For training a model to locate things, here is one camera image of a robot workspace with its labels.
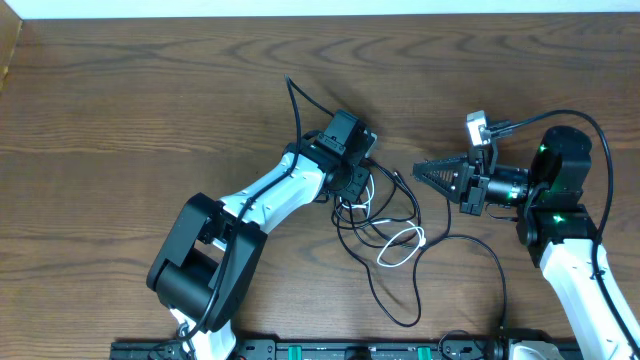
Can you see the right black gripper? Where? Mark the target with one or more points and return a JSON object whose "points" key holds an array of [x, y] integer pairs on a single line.
{"points": [[473, 183]]}

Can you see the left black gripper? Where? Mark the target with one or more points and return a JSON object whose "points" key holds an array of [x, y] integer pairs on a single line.
{"points": [[358, 181]]}

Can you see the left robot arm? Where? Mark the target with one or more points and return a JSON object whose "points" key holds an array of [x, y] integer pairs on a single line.
{"points": [[204, 268]]}

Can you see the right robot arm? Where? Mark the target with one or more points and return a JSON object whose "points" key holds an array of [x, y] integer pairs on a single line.
{"points": [[556, 229]]}

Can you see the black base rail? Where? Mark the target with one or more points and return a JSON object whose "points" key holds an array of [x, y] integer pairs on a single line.
{"points": [[457, 344]]}

